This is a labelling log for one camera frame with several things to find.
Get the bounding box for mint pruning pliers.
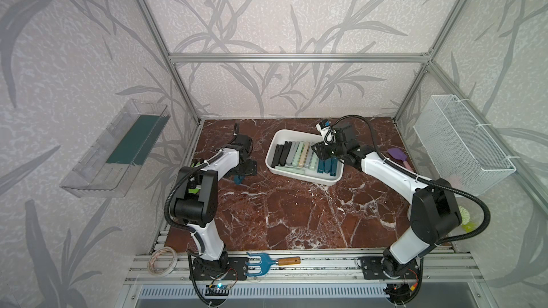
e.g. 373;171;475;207
309;153;319;171
275;165;305;175

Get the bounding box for grey pruning pliers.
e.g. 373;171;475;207
304;146;314;168

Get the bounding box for white rectangular storage box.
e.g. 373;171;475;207
265;129;344;186

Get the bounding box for grey-blue pruning pliers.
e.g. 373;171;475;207
285;141;300;166

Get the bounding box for mint pruning pliers diagonal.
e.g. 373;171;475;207
292;141;305;168

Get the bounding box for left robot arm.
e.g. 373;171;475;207
164;134;257;273

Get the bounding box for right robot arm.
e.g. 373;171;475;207
313;120;491;278

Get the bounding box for green gardening glove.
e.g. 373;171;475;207
188;159;204;194

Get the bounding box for purple pink silicone spatula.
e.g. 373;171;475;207
388;148;413;171

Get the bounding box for blue garden hand fork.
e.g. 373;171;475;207
245;252;301;277

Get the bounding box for potted artificial flower plant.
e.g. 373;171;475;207
459;206;476;232

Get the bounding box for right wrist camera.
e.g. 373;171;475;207
316;119;335;145

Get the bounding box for white wire mesh basket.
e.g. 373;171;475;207
414;94;516;196

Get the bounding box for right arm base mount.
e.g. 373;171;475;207
356;256;422;280

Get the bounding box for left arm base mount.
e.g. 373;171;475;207
191;257;248;282

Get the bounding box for clear plastic wall shelf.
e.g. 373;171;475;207
60;99;171;198

